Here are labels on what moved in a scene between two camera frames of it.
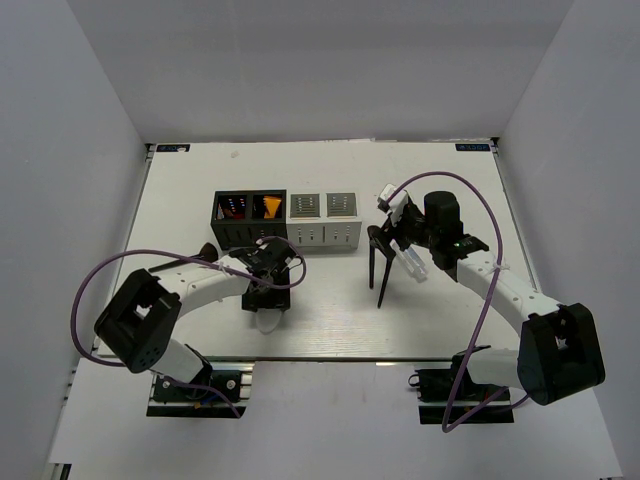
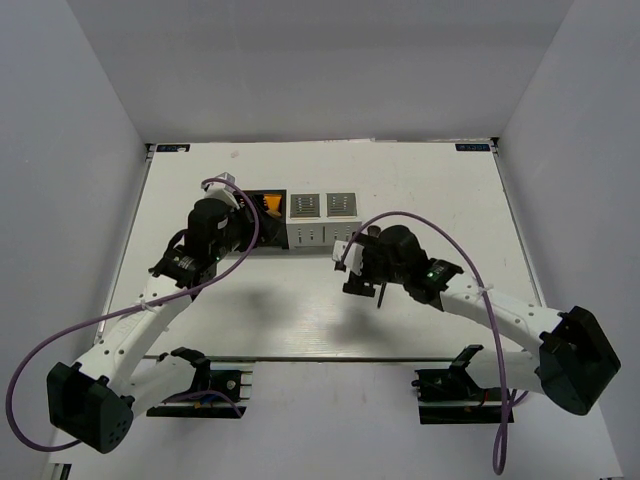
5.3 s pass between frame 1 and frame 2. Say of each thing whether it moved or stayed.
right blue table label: stayed
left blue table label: stayed
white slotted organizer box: stayed
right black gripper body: moved
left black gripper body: moved
